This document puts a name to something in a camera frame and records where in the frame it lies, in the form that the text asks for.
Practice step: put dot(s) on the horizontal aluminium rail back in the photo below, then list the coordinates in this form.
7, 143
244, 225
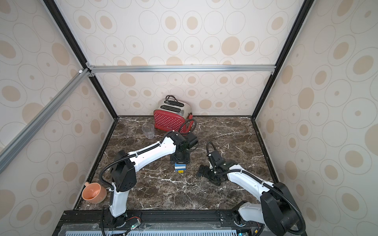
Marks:
181, 68

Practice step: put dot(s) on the clear plastic cup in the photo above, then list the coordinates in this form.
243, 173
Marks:
148, 130

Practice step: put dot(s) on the red polka dot toaster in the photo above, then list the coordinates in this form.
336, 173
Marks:
171, 113

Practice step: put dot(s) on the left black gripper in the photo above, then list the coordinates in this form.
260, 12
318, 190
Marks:
175, 160

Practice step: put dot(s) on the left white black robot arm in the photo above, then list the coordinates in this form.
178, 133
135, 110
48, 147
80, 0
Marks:
120, 175

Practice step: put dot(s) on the diagonal aluminium rail left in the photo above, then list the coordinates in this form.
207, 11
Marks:
19, 142

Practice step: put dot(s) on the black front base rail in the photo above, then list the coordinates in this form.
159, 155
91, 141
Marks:
224, 222

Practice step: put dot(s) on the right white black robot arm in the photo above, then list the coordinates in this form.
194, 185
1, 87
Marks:
277, 209

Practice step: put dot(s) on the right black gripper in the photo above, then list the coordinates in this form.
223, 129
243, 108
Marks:
208, 172

